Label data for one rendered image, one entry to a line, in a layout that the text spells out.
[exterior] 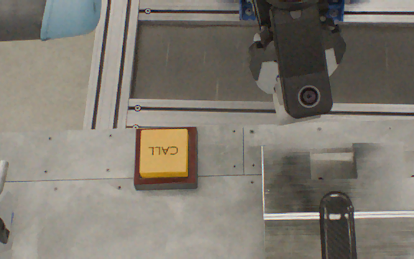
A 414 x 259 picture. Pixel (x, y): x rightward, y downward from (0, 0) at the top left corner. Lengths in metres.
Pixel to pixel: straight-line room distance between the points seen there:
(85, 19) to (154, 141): 0.43
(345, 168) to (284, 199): 0.09
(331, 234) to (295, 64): 0.24
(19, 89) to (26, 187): 1.02
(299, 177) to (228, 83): 0.84
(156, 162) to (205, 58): 0.80
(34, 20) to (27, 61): 1.49
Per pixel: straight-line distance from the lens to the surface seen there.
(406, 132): 1.16
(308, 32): 0.85
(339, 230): 1.01
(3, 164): 1.03
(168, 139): 1.11
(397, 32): 1.91
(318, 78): 0.86
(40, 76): 2.17
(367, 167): 1.03
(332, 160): 1.06
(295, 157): 1.03
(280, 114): 1.00
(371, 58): 1.88
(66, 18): 0.71
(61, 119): 2.10
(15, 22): 0.72
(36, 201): 1.15
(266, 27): 0.89
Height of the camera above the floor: 1.84
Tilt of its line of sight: 65 degrees down
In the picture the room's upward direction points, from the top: 11 degrees counter-clockwise
